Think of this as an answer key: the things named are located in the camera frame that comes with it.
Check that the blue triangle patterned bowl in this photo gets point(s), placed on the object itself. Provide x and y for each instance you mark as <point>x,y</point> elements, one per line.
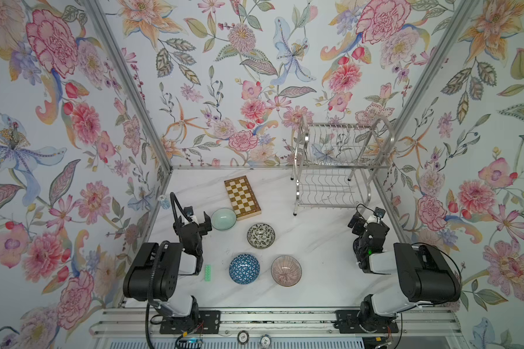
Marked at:
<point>244,269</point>

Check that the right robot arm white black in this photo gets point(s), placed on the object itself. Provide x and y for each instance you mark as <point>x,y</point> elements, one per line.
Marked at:
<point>422,272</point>

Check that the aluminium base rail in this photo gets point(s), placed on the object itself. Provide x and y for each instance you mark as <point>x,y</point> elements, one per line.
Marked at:
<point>285,322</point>

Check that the small green plastic block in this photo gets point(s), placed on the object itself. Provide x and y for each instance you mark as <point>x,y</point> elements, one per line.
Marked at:
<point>208,273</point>

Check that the small blue white object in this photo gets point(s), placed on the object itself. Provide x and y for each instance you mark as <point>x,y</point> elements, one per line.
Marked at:
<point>164,202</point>

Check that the wooden folded chessboard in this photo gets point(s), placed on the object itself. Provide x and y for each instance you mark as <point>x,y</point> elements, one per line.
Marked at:
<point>243,200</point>

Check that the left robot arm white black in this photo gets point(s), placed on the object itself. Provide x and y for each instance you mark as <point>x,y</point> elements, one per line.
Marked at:
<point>153,275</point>

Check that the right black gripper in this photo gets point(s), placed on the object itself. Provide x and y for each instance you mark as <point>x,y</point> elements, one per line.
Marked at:
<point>373,233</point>

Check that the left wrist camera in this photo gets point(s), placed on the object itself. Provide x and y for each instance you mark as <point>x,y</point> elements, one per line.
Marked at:
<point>188,211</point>

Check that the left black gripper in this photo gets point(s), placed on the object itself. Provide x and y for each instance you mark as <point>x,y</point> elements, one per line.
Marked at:
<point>190,229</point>

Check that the pink striped bowl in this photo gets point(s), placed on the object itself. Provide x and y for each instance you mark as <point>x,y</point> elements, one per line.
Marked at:
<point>286,271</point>

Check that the pale green striped bowl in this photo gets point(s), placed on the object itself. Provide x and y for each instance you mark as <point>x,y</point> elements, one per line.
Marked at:
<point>223,219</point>

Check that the silver two-tier dish rack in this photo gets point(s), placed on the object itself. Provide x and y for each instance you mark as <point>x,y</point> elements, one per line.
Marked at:
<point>334,165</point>

